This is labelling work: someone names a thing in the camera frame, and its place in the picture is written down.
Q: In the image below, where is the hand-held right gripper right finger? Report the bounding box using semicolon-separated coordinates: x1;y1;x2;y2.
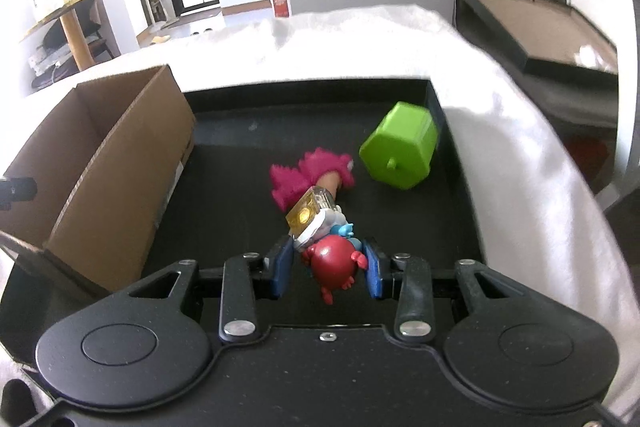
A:
362;237;532;346

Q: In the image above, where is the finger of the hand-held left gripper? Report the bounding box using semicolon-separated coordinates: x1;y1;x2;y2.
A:
0;176;39;210

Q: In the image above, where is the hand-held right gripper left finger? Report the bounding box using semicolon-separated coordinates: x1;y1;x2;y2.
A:
114;237;297;346

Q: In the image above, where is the red figure toy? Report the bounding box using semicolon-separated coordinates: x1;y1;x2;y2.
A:
285;186;369;306

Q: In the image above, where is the pink-haired troll doll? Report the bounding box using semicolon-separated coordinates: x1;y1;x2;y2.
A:
269;146;357;210

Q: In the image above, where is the brown cardboard box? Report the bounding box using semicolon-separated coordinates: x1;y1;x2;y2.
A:
0;64;197;365

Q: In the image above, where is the black tray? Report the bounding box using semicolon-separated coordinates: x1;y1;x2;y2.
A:
132;76;497;325

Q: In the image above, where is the green hexagonal toy cup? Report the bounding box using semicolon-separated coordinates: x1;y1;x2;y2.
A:
358;100;440;190

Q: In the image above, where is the black chair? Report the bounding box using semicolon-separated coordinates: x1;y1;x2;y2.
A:
42;0;104;54

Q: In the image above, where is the yellow table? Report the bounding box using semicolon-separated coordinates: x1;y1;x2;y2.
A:
19;0;130;71

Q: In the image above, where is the white blanket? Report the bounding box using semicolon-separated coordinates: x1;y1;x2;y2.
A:
0;3;640;427

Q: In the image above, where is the white low cabinet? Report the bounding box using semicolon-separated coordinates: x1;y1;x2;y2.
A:
94;0;152;58

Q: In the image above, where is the black picture frame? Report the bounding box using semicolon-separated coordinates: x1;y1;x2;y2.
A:
456;0;620;84

